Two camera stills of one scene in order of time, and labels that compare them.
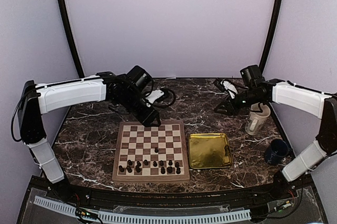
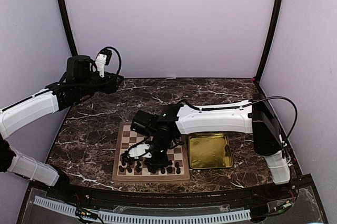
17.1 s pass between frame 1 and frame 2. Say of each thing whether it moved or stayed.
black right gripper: moved
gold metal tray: stayed
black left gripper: moved
